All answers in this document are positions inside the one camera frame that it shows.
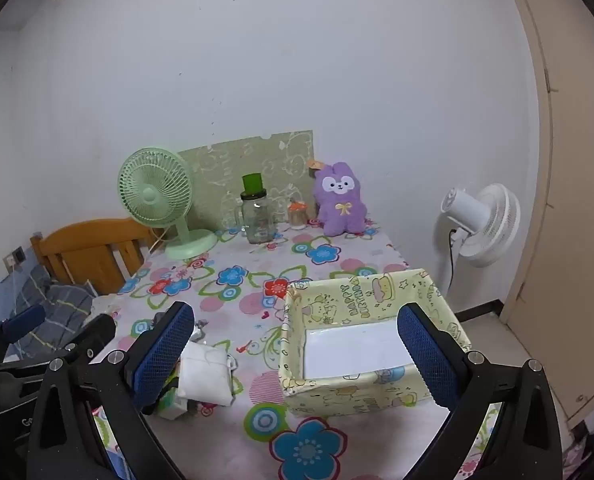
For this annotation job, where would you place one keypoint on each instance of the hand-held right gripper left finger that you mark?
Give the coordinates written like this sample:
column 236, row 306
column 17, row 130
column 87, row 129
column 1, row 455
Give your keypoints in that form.
column 164, row 350

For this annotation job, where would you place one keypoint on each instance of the white standing fan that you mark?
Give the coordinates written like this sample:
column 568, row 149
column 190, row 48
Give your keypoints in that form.
column 497, row 225

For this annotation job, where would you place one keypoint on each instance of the small glass jar orange lid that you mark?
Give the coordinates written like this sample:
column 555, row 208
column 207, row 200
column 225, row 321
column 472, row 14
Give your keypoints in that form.
column 297, row 217

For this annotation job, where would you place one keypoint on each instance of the white plastic-wrapped packet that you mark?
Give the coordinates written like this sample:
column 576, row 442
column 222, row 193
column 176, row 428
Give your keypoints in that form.
column 204, row 372

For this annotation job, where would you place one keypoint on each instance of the white blanket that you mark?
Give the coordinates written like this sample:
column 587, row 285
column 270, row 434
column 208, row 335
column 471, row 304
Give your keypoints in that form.
column 108, row 304

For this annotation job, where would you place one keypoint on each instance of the wall socket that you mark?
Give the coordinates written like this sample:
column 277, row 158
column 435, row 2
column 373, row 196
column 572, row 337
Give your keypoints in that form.
column 15, row 258

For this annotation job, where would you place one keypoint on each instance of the green packet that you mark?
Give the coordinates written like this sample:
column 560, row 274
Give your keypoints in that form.
column 172, row 404

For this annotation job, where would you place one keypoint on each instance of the green patterned board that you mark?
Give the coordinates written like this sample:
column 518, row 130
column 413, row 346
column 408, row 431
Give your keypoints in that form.
column 277, row 160

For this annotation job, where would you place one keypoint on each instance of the beige door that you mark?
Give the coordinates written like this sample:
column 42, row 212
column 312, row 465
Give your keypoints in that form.
column 577, row 160

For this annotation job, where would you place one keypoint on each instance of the glass mug jar green lid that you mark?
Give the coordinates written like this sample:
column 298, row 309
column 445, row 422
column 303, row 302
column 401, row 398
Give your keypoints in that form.
column 257, row 220

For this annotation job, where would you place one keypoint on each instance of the purple plush rabbit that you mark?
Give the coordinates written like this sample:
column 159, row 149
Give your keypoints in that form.
column 339, row 210

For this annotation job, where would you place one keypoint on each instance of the green desk fan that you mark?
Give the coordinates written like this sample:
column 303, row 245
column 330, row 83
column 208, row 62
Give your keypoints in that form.
column 149, row 195

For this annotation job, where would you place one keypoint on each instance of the floral tablecloth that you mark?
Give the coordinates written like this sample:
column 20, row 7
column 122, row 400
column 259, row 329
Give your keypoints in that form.
column 257, row 310

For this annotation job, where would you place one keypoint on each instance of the grey plaid pillow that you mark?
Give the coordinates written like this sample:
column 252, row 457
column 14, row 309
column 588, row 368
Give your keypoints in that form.
column 62, row 300

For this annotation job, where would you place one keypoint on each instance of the yellow cartoon fabric box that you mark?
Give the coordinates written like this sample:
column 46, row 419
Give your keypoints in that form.
column 357, row 300

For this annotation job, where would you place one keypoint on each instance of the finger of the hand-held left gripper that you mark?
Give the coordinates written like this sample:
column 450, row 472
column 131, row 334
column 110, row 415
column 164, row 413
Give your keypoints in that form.
column 24, row 321
column 97, row 332

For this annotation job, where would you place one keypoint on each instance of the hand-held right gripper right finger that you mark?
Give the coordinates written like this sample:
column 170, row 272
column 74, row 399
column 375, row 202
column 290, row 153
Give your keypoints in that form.
column 427, row 360

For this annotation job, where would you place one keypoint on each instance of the wooden bed headboard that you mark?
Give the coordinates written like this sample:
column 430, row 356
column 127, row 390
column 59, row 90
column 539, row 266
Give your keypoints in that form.
column 82, row 245

